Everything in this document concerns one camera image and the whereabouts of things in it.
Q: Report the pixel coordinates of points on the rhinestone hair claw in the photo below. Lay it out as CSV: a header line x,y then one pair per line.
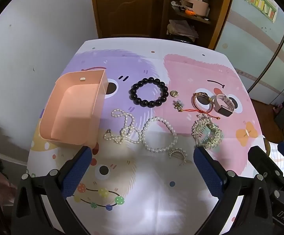
x,y
209,132

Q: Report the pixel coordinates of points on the pink plastic box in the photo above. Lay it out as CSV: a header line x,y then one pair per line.
x,y
71,107

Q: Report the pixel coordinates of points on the rose gold bangle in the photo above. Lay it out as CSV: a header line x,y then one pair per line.
x,y
195,102

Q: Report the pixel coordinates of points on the striped bedding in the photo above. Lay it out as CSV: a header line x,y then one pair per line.
x,y
279,161

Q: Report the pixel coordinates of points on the gold flower brooch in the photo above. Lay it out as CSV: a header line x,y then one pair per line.
x,y
178,104

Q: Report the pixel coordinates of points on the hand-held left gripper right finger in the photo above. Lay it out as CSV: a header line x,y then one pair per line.
x,y
208,171

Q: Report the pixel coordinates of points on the brown wooden shelf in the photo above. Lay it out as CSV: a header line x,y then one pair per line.
x,y
220,14

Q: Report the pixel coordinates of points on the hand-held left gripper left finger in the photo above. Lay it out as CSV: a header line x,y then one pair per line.
x,y
77,171

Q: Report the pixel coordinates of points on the gold round pendant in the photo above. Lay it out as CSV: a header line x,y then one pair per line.
x,y
174,93

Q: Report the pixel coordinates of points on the colourful wall poster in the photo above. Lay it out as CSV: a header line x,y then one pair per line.
x,y
262,1

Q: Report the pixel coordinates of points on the crescent rhinestone hair clip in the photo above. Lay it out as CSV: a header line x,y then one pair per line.
x,y
178,153

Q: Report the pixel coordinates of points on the stack of papers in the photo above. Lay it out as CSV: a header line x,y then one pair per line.
x,y
181,29

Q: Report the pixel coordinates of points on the brown wooden door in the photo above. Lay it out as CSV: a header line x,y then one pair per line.
x,y
124,9

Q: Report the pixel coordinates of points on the light blue wardrobe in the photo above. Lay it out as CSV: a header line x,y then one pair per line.
x,y
259,53

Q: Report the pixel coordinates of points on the cartoon printed tablecloth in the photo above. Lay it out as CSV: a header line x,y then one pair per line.
x,y
156,181

